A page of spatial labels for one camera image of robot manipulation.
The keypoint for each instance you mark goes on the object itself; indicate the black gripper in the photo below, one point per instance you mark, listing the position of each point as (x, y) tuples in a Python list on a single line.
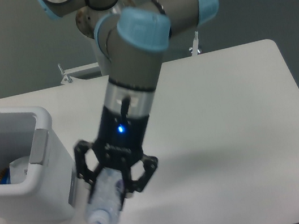
[(118, 146)]

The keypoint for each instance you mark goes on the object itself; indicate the crushed clear plastic bottle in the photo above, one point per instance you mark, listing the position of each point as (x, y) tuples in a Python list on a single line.
[(105, 204)]

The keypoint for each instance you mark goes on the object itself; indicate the white paper tissue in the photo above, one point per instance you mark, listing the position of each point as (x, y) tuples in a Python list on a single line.
[(19, 169)]

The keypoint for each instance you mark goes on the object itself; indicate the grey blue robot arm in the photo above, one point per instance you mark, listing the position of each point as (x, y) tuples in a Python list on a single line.
[(134, 42)]

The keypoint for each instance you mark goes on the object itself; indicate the white plastic trash can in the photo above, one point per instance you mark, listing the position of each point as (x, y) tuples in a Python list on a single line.
[(37, 174)]

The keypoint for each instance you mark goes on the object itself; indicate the blue snack packet in bin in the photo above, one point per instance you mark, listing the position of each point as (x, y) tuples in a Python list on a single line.
[(5, 176)]

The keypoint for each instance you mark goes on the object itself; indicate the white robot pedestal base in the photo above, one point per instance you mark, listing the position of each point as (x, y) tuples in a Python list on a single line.
[(85, 20)]

